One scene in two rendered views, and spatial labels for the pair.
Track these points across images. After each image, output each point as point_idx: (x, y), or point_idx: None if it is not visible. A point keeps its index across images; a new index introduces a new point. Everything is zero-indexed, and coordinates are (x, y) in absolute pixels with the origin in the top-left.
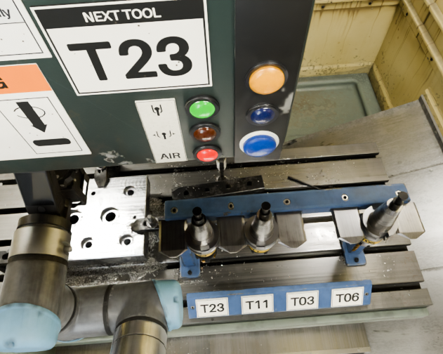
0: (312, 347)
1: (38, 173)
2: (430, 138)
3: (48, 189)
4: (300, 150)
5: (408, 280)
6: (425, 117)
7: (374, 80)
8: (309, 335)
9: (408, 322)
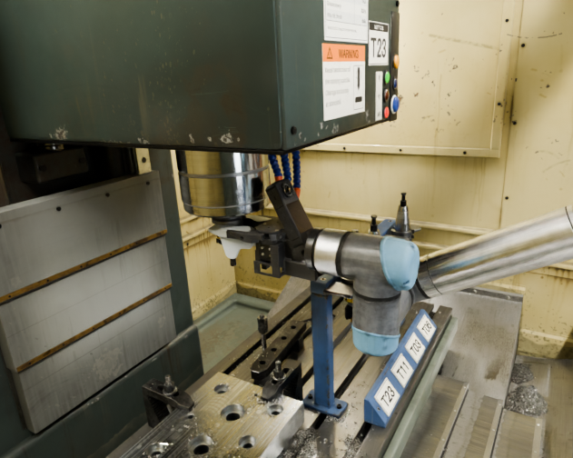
0: (449, 408)
1: (296, 201)
2: None
3: (305, 214)
4: (285, 309)
5: (429, 309)
6: None
7: (248, 290)
8: (438, 404)
9: (455, 350)
